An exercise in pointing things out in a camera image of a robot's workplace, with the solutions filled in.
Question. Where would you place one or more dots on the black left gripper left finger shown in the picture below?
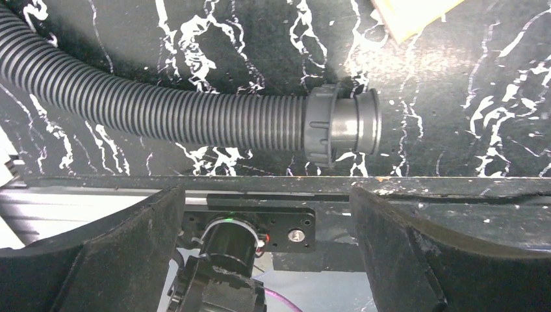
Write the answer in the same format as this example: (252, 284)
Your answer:
(117, 263)

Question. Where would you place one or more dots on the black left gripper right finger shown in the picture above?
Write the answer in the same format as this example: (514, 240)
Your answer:
(413, 264)

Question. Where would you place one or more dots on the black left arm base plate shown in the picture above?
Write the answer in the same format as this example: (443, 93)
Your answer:
(279, 229)

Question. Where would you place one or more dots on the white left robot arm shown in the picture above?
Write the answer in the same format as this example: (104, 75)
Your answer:
(220, 277)

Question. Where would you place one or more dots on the aluminium table frame rail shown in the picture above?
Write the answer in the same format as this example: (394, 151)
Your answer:
(33, 213)

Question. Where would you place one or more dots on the wooden two-tier shelf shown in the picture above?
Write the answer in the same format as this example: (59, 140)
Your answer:
(405, 18)

